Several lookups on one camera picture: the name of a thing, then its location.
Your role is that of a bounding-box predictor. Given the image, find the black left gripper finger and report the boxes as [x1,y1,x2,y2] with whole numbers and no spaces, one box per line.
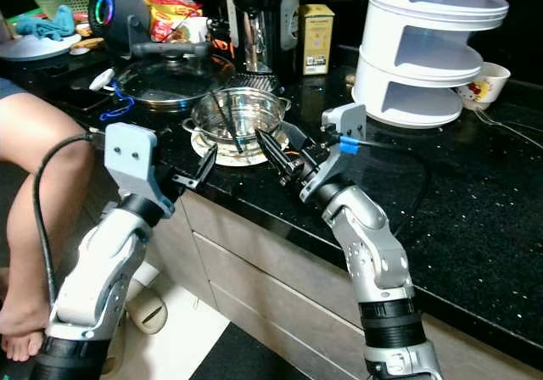
[195,142,220,187]

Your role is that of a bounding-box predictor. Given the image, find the steel fork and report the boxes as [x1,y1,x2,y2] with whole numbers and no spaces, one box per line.
[471,109,543,140]

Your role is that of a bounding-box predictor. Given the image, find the black speaker with light ring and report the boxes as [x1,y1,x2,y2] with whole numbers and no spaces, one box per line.
[87,0,150,47]

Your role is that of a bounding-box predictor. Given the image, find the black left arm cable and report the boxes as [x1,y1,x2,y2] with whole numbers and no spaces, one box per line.
[31,132,111,306]

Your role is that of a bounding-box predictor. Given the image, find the yellow cardboard box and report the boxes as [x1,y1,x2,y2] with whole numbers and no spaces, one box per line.
[297,4,337,76]

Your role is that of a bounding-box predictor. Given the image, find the blue lanyard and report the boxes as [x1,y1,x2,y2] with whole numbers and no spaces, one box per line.
[99,83,137,123]

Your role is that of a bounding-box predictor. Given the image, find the white printed mug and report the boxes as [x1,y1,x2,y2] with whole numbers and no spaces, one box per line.
[456,62,512,111]

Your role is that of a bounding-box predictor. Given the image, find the green plastic basket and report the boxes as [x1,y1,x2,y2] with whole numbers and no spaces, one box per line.
[34,0,99,17]

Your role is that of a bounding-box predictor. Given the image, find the white key fob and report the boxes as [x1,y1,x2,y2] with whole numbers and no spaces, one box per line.
[89,68,116,92]

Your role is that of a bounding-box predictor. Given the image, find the steel pot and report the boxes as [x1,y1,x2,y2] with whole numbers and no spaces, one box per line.
[184,87,293,148]

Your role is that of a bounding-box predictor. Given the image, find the grey kitchen cabinet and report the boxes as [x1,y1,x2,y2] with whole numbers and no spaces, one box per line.
[127,185,543,380]

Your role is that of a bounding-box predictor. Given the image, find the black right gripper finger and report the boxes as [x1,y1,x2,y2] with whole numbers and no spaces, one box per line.
[255,128,299,179]
[276,121,313,159]

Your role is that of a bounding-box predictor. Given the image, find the white tiered storage container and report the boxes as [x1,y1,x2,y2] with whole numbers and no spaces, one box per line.
[352,0,511,129]

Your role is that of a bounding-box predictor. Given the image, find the blue cloth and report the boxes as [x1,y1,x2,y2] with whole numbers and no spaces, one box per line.
[13,5,78,42]

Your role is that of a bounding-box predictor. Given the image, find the white round plate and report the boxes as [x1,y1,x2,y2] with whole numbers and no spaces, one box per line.
[0,32,82,62]

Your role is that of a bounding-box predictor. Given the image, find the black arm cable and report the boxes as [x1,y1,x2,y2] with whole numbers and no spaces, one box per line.
[339,136,434,228]
[31,132,111,306]

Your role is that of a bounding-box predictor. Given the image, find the orange plastic item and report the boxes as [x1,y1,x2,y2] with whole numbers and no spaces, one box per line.
[210,37,232,59]

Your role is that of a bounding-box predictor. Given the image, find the person bare leg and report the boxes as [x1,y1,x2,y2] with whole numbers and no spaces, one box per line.
[0,92,95,362]

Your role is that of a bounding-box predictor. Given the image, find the dark thin utensil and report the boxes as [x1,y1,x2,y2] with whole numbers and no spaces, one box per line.
[210,92,252,153]

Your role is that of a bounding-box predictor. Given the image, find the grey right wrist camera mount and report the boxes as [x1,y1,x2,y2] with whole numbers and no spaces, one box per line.
[299,103,368,204]

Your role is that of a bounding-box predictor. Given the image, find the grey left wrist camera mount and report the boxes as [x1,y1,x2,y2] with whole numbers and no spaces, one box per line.
[104,123,176,221]

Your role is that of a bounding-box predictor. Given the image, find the red yellow noodle packet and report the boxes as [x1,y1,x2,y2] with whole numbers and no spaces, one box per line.
[143,0,204,43]

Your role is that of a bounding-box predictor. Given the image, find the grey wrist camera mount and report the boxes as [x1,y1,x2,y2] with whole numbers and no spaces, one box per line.
[299,103,368,204]
[104,123,176,221]

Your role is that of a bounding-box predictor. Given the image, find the black floor mat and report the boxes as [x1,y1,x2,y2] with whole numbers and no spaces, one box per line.
[191,321,294,380]

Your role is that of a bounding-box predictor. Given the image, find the steel plate under pot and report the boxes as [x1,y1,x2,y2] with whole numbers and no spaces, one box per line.
[191,121,286,168]

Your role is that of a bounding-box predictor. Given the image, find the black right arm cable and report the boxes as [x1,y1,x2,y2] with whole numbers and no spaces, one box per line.
[339,136,434,228]

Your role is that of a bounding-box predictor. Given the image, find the blue shorts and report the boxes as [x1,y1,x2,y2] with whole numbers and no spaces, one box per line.
[0,79,23,102]

